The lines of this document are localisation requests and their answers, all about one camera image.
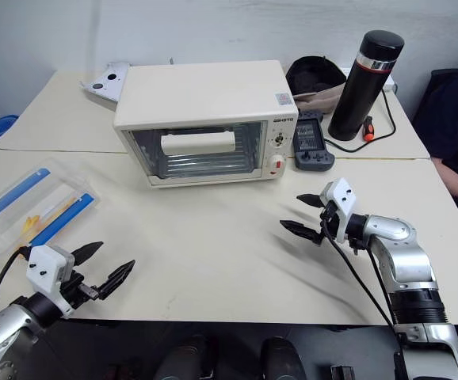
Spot metal oven rack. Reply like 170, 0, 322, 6
149, 152, 256, 178

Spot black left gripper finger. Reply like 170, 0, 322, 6
97, 259, 136, 301
71, 241, 105, 268

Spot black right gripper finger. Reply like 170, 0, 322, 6
279, 219, 326, 245
296, 192, 326, 210

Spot person in dark blue clothes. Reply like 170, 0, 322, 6
410, 58, 458, 249

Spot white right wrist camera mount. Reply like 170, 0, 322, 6
319, 177, 359, 243

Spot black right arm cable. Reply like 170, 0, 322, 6
319, 220, 410, 380

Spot white camera device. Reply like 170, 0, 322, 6
78, 61, 132, 105

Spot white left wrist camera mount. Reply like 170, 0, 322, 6
26, 245, 76, 320

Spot cream toaster oven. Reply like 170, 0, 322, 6
113, 59, 300, 191

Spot blue round object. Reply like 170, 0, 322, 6
0, 114, 21, 140

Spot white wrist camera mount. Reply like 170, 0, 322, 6
319, 177, 359, 243
26, 245, 76, 320

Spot grey handheld game controller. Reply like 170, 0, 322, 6
294, 110, 337, 173

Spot white knob with red marker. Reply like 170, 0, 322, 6
267, 154, 287, 176

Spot black cable on table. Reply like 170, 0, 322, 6
323, 83, 397, 154

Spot orange black screwdriver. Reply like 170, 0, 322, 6
361, 115, 375, 142

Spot clear plastic box blue clips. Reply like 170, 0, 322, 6
0, 158, 103, 264

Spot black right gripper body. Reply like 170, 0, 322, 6
318, 200, 343, 239

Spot black cap beige brim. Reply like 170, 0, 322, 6
284, 55, 349, 115

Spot dark rounded shape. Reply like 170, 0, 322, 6
152, 333, 215, 380
259, 336, 308, 380

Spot black thermos bottle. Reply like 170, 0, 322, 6
327, 30, 406, 143

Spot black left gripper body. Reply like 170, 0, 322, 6
59, 270, 101, 311

